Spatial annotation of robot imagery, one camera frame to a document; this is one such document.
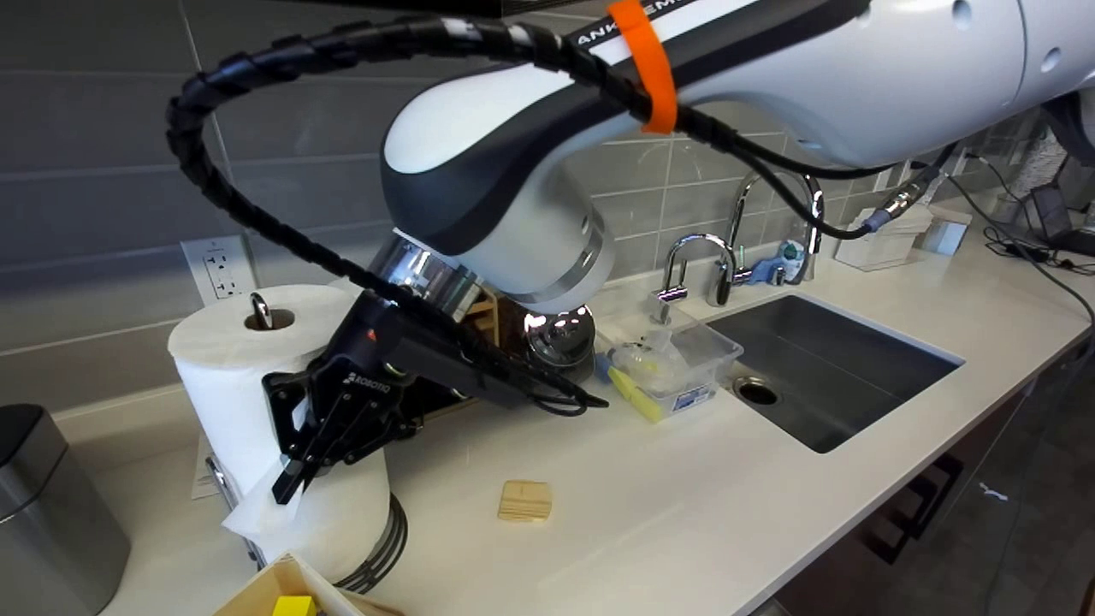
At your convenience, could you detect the stainless steel sink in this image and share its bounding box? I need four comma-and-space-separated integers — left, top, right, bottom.
704, 290, 965, 456

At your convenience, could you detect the yellow sponge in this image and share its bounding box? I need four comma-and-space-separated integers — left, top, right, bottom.
608, 365, 670, 425

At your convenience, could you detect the small chrome faucet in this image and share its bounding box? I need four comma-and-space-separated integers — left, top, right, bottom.
650, 231, 738, 329

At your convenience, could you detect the thin black cable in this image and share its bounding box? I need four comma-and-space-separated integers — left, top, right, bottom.
943, 147, 1095, 336

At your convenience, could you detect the white paper towel roll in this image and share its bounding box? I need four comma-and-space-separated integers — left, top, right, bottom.
166, 283, 396, 569

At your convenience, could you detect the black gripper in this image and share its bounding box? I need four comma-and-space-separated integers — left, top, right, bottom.
262, 298, 526, 507

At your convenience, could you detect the clear plastic container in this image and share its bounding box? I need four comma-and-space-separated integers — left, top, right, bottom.
596, 323, 746, 425

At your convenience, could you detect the tall chrome faucet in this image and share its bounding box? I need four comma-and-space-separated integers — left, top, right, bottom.
728, 168, 832, 288

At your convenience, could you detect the white wall outlet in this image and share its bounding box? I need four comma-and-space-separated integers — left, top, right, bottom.
177, 232, 256, 305

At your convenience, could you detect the wooden organizer rack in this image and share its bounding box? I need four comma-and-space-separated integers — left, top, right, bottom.
459, 288, 505, 350

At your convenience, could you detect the dark cabinet handle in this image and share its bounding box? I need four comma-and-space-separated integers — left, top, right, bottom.
861, 452, 965, 569

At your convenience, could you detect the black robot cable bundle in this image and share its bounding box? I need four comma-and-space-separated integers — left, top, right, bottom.
166, 9, 953, 421

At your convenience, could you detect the orange strap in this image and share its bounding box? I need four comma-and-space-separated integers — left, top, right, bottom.
607, 0, 686, 138

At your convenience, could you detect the small square wooden coaster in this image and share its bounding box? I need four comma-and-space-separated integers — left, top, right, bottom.
497, 476, 558, 527

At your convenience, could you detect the blue white dish brush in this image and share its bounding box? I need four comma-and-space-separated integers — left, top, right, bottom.
748, 235, 813, 288

